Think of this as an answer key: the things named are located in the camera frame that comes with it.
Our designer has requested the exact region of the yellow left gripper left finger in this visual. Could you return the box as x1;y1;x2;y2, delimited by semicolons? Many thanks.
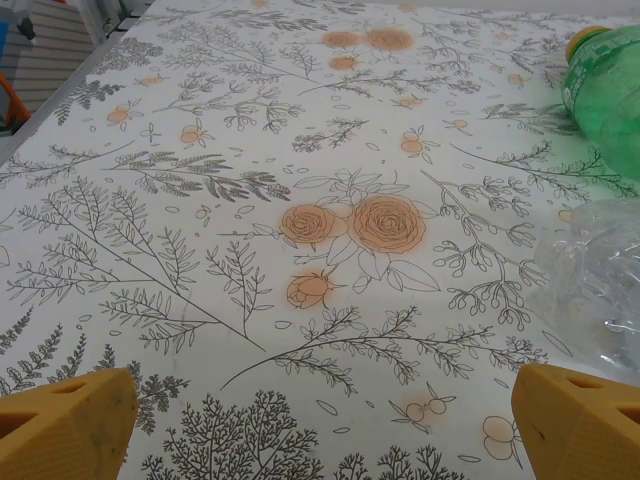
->
0;368;139;480

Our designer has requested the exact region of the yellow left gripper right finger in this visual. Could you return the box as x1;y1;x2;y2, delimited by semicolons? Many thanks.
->
511;362;640;480

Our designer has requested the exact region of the crumpled clear plastic bottle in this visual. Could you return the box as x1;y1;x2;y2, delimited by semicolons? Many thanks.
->
524;198;640;374

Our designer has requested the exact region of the green plastic bottle yellow cap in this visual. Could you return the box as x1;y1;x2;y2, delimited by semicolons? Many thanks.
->
562;23;640;189

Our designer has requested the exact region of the floral tablecloth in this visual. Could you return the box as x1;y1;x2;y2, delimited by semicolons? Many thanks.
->
0;0;640;480

